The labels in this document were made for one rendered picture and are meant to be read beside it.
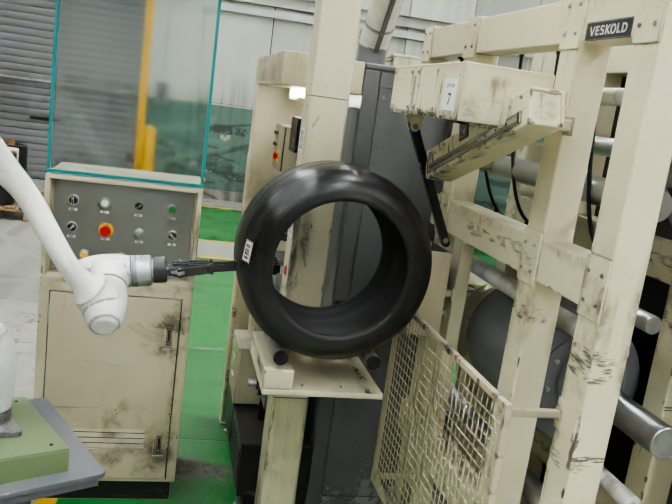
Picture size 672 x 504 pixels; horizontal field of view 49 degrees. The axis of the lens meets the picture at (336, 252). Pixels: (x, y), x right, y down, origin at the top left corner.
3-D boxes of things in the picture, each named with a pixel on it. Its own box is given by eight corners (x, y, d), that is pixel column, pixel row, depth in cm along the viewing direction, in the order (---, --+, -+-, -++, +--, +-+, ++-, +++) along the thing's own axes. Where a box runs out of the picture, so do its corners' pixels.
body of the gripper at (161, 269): (151, 260, 205) (185, 258, 207) (152, 253, 213) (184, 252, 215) (153, 286, 207) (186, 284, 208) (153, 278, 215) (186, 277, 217)
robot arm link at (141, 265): (132, 252, 212) (153, 250, 213) (134, 282, 214) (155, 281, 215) (130, 259, 203) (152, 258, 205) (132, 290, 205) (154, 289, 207)
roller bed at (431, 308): (382, 316, 270) (394, 237, 265) (420, 319, 274) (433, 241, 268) (397, 333, 252) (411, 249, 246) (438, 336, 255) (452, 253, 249)
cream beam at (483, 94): (387, 111, 240) (393, 66, 237) (458, 121, 245) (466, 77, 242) (453, 121, 182) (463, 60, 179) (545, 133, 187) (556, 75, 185)
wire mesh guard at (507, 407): (370, 478, 273) (398, 298, 259) (374, 479, 273) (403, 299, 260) (457, 659, 187) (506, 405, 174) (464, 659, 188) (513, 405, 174)
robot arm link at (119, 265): (133, 275, 216) (132, 303, 205) (78, 278, 213) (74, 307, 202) (130, 245, 210) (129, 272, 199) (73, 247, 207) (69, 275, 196)
